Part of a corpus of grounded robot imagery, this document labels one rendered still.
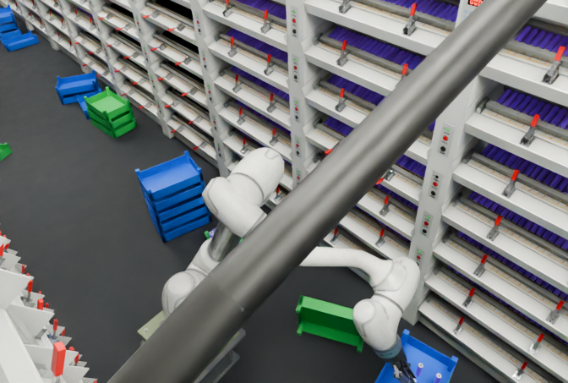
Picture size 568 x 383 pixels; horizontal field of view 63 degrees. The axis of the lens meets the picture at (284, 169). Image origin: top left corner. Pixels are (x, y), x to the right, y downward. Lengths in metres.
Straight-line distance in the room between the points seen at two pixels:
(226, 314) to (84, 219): 2.86
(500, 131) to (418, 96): 1.29
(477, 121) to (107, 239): 2.08
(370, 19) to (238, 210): 0.77
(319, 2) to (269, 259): 1.62
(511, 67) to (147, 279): 1.96
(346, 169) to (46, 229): 2.91
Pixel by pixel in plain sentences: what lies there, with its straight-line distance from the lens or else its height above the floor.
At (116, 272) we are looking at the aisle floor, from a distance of 2.67.
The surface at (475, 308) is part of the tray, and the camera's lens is 2.04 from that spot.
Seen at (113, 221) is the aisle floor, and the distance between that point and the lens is 2.94.
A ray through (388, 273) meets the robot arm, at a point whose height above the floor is 0.81.
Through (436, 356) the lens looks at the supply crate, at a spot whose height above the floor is 0.35.
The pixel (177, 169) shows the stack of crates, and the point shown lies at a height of 0.32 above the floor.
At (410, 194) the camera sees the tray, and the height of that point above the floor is 0.74.
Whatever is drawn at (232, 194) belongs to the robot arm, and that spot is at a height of 1.06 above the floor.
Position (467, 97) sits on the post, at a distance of 1.49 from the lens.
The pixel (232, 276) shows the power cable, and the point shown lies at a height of 1.81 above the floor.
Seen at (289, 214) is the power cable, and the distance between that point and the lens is 0.19.
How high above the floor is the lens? 1.96
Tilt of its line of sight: 40 degrees down
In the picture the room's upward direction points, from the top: 3 degrees counter-clockwise
